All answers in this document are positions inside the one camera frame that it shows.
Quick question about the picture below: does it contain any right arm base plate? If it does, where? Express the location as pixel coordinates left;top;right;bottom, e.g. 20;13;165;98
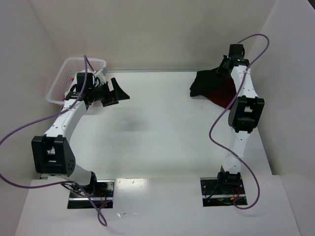
200;177;248;207

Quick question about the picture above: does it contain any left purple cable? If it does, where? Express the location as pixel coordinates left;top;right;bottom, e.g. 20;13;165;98
0;54;109;227

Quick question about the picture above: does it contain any folded dark red t shirt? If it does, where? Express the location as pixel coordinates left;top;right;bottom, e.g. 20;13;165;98
203;77;236;109

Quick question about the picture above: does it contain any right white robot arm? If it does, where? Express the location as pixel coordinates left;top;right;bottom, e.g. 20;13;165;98
218;44;265;194

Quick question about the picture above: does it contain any white plastic basket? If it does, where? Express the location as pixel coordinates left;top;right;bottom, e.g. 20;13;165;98
47;56;106;110

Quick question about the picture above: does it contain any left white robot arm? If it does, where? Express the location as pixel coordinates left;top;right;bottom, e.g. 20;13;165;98
31;72;130;196

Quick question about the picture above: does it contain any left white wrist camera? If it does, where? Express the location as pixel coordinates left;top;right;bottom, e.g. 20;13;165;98
94;67;108;85

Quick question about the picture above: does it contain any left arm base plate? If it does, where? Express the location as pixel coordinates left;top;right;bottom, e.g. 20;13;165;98
63;180;115;209

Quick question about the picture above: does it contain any black t shirt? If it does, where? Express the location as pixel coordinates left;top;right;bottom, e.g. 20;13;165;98
189;68;230;97

